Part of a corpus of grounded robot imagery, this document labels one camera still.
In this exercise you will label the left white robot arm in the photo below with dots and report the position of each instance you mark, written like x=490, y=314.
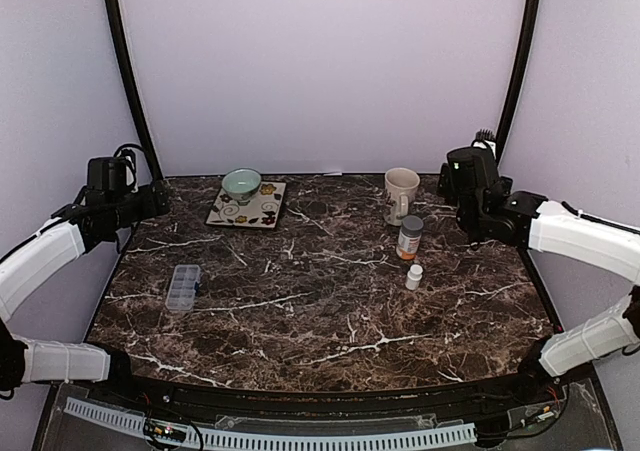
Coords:
x=111, y=200

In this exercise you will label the small white pill bottle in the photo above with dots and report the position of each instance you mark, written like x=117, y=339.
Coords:
x=414, y=277

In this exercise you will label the white slotted cable duct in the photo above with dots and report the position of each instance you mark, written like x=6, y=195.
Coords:
x=245, y=434

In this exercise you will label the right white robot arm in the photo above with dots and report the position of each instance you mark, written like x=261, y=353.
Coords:
x=488, y=209

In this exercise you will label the clear plastic pill organizer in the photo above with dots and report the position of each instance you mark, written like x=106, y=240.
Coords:
x=183, y=288

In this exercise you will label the floral square plate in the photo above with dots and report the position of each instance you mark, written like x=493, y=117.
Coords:
x=260, y=211

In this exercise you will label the right black frame post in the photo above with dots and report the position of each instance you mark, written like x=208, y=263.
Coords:
x=521, y=58

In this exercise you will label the beige ceramic mug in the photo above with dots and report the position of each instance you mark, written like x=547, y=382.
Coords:
x=401, y=185

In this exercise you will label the black frame post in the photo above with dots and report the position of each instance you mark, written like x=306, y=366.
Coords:
x=521, y=58
x=123, y=58

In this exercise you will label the left black frame post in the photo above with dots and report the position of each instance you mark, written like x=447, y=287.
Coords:
x=123, y=58

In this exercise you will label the orange pill bottle grey cap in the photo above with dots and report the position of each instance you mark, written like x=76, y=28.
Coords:
x=409, y=237

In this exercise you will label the green ceramic bowl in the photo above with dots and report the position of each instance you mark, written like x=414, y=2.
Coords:
x=241, y=184

